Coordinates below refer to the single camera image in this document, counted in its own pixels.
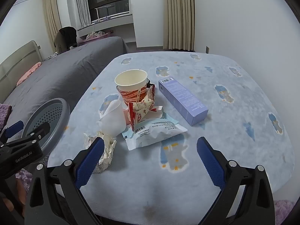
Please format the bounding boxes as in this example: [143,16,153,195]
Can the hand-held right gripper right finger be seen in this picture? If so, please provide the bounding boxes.
[196,136,275,225]

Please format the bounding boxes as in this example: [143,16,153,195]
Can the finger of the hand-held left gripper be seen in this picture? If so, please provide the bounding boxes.
[0,120,24,143]
[22,122,51,147]

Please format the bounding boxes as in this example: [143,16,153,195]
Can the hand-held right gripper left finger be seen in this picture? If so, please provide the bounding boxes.
[25,137,105,225]

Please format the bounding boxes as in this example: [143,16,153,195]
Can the grey perforated plastic basket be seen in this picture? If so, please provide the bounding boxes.
[23,98,71,155]

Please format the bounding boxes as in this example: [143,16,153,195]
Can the white and blue plastic packet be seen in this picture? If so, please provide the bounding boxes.
[122,111,188,151]

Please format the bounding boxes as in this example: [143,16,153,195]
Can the red and cream snack wrapper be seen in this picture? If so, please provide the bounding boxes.
[128,84,155,132]

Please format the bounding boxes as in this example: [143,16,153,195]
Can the crumpled printed paper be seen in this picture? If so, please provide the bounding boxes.
[84,132,117,174]

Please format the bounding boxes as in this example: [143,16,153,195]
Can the light blue printed blanket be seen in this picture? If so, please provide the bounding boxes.
[47,52,295,218]

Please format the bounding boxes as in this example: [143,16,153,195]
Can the pink pillow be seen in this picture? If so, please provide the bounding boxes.
[16,61,42,86]

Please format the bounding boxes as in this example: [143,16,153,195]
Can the beige padded headboard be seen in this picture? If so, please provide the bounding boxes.
[0,40,44,104]

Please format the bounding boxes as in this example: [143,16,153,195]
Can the bed with grey sheet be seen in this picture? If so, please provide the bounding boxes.
[2,36,129,143]

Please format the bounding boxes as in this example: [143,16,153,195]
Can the purple cardboard box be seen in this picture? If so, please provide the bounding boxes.
[158,76,209,126]

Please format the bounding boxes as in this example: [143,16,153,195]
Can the white card box red hearts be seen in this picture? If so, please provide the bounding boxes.
[150,105,164,118]

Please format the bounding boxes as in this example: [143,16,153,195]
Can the purple fuzzy cloth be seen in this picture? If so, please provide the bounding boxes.
[274,200,296,225]

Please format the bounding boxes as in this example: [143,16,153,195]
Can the brown chair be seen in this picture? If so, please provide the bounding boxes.
[54,31,71,52]

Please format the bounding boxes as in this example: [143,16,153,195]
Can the red and white paper cup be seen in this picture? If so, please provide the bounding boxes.
[115,69,150,107]

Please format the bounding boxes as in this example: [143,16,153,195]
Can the dark chair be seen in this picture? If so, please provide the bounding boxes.
[58,26,78,50]

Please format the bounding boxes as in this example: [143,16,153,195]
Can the pile of light clothes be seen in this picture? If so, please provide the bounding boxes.
[85,31,106,40]

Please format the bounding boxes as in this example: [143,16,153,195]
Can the pink laundry basket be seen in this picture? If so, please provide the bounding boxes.
[78,31,113,47]

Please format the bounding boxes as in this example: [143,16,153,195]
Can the narrow beige curtain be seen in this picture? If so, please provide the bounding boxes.
[42,0,62,52]

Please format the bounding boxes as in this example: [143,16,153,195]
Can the white drying rack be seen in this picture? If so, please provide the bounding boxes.
[94,5,112,23]

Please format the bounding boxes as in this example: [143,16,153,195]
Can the white sheer curtain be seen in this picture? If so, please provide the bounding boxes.
[71,0,91,29]

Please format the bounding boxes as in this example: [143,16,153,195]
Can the white window desk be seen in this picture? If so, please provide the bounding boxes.
[77,14,136,43]

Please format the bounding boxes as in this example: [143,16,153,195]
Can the wide beige curtain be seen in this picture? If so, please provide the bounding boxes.
[163,0,195,51]

